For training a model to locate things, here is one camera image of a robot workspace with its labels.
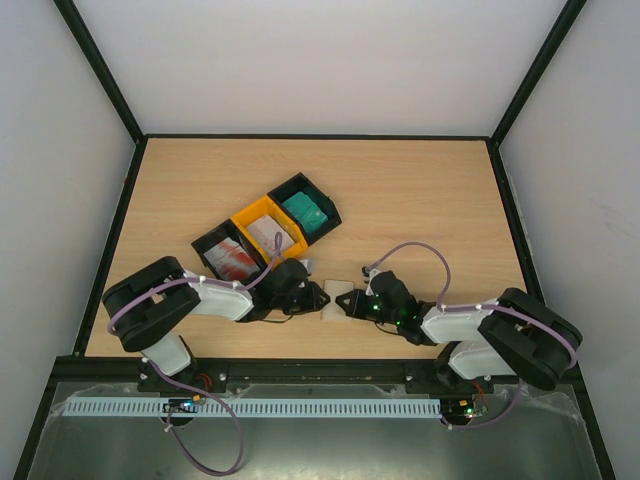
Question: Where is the beige card holder wallet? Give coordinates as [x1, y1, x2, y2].
[321, 279, 354, 322]

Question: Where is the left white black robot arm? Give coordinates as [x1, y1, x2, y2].
[102, 256, 331, 377]

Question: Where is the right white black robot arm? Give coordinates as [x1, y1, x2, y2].
[334, 269, 583, 392]

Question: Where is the red patterned card stack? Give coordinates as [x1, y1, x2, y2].
[204, 237, 259, 281]

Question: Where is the black bin with red cards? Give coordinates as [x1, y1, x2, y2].
[191, 219, 267, 282]

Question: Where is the black bin with green cards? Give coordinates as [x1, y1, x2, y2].
[268, 173, 342, 246]

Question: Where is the green card stack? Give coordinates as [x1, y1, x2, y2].
[282, 192, 328, 234]

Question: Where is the yellow bin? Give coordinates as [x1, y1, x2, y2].
[231, 195, 308, 262]

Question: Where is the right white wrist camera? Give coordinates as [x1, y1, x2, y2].
[362, 265, 381, 296]

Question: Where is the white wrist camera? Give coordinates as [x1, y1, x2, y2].
[299, 258, 315, 275]
[362, 265, 381, 296]

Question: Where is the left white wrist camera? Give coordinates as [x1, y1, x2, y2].
[299, 258, 315, 275]

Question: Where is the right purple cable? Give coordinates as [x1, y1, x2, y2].
[364, 241, 579, 431]

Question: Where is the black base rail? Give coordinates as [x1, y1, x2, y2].
[52, 355, 581, 396]

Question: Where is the black aluminium frame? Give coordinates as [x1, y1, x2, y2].
[13, 0, 615, 479]

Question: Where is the light blue slotted cable duct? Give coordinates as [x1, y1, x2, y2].
[61, 397, 441, 419]

